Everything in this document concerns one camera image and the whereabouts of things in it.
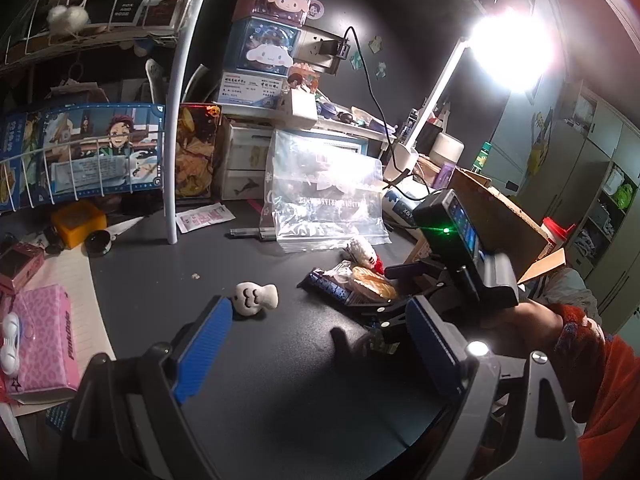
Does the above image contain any black charger cable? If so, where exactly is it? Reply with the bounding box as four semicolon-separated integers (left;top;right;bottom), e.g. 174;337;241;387
320;25;436;231

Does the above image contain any person's right hand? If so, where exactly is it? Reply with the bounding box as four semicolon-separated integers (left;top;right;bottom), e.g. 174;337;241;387
492;302;568;358

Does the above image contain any grey cabinet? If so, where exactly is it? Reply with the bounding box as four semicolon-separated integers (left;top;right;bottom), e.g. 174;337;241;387
487;77;640;336

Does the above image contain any white plastic clip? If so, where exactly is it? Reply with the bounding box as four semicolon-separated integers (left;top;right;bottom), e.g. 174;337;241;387
0;312;25;376

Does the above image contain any white and blue carton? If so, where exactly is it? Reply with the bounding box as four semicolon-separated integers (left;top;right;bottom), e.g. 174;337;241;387
217;71;288;110

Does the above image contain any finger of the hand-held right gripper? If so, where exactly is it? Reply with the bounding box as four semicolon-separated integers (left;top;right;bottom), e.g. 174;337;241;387
384;258;451;286
345;296;426;328

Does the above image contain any white wall socket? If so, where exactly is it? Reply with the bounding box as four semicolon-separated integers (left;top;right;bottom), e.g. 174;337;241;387
298;25;349;75

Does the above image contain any small white paper box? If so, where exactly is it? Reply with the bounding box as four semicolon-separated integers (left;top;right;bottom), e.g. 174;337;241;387
279;86;319;129

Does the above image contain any brown cardboard box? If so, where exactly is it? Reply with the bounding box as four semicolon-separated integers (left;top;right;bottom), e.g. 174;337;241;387
404;167;567;286

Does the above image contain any white desk lamp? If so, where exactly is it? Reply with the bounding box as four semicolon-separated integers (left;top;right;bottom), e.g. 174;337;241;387
382;10;556;183

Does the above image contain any white drawer unit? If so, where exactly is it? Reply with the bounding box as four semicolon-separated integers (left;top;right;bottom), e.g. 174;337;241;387
220;116;281;202

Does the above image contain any white cylinder humidifier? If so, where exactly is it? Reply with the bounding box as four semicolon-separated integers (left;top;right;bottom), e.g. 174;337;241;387
429;132;466;166

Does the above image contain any orange box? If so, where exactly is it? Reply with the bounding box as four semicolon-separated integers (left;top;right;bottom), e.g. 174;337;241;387
51;202;108;250

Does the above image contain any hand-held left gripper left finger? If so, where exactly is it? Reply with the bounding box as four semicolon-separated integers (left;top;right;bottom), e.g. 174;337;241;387
60;295;235;480

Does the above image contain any pink leopard print box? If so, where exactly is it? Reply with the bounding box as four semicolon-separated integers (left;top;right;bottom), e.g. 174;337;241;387
4;284;81;403

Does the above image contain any red lidded cup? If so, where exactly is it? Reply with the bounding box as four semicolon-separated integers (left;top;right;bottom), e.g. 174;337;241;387
541;216;576;256

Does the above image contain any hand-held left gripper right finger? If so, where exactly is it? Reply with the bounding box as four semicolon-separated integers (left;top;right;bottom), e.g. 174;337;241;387
406;297;584;480

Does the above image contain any small white ghost figure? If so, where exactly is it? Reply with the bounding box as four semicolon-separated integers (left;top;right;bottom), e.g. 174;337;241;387
232;282;279;317

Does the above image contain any blue cartoon storage box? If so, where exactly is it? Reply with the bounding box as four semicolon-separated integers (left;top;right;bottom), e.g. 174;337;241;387
223;17;302;77

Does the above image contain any white lined notebook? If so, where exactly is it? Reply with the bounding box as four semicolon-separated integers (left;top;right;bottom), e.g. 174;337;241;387
0;240;117;461

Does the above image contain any golden picture card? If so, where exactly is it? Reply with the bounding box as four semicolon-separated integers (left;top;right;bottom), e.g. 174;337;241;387
174;103;223;200

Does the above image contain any white pom-pom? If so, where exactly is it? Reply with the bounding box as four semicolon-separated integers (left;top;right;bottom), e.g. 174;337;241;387
46;4;91;34

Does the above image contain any person's right forearm orange sleeve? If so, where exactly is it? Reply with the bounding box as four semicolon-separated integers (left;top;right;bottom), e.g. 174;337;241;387
547;304;640;443

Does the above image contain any blue cartoon character box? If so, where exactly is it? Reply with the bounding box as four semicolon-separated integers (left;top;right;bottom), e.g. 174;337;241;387
0;102;167;213

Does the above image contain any white wire rack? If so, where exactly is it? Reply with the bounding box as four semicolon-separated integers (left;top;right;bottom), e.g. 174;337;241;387
0;0;221;246

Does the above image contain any pink and white sachet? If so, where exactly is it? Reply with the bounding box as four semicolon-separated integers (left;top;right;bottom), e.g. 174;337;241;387
175;203;236;234

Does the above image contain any white and red plush toy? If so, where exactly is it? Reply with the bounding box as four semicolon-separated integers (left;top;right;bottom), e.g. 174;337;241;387
343;237;386;276

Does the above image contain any green bottle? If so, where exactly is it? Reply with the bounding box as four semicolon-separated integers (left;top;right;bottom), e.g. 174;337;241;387
470;142;494;175

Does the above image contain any black round cap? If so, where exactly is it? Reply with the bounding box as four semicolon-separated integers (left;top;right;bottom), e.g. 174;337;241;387
84;230;114;259

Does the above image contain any grey utility knife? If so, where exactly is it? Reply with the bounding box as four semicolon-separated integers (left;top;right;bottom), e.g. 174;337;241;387
229;228;277;241

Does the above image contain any clear zip bag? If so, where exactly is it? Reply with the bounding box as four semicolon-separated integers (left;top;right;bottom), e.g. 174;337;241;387
259;129;393;253

